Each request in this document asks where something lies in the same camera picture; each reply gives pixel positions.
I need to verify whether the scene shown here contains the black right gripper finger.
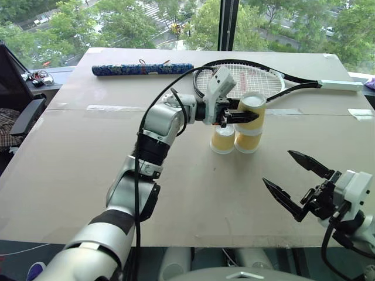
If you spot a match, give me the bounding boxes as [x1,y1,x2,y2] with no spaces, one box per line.
[262,177,309,222]
[288,149,335,180]

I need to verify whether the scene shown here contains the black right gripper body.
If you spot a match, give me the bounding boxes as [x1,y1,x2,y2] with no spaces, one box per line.
[300,170,352,221]

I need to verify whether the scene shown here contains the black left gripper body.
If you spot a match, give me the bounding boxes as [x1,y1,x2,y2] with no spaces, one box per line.
[217,100,235,129]

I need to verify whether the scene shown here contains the orange paper cup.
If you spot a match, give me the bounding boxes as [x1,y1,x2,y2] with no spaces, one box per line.
[234,131,262,154]
[235,91,267,137]
[210,125,236,155]

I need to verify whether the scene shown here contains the white rounded shape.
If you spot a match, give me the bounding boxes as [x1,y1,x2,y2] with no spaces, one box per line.
[160,247,193,281]
[234,248,275,272]

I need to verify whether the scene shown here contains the clear tape strip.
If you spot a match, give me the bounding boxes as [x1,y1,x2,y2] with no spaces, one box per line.
[347,108,375,121]

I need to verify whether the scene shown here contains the black white tennis racket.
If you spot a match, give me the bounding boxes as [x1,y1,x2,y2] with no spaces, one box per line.
[192,59,364,102]

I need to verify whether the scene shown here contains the grey robot torso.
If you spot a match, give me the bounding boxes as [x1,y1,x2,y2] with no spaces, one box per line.
[166,266,313,281]

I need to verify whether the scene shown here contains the blue patterned fabric tube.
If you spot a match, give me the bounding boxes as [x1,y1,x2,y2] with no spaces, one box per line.
[91,59,195,78]

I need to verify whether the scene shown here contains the black office chair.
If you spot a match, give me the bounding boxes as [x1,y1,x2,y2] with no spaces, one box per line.
[0,43,47,176]

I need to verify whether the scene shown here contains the plaid cloth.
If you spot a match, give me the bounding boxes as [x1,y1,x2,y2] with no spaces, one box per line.
[0,107,25,149]

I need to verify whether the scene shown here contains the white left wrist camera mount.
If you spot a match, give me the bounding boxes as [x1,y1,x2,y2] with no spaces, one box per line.
[203,65,237,126]

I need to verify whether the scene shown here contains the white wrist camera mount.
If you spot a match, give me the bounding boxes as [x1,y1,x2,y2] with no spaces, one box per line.
[333,169,374,221]
[203,65,237,126]

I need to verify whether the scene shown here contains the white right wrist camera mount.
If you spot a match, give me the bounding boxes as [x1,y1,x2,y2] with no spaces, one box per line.
[333,169,374,221]

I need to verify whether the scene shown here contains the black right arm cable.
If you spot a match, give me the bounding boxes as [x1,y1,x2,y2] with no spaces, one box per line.
[320,213,375,281]

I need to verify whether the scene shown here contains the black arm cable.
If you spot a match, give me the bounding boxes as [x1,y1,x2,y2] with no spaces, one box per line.
[134,66,219,256]
[320,213,375,281]

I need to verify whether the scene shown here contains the black window frame post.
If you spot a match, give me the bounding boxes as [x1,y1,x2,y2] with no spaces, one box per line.
[218,0,243,52]

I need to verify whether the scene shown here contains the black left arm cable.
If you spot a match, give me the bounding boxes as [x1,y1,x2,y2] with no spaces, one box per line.
[134,66,219,256]

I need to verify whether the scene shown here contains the small wired devices bundle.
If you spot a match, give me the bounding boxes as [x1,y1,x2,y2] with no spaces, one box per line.
[21,69,55,88]

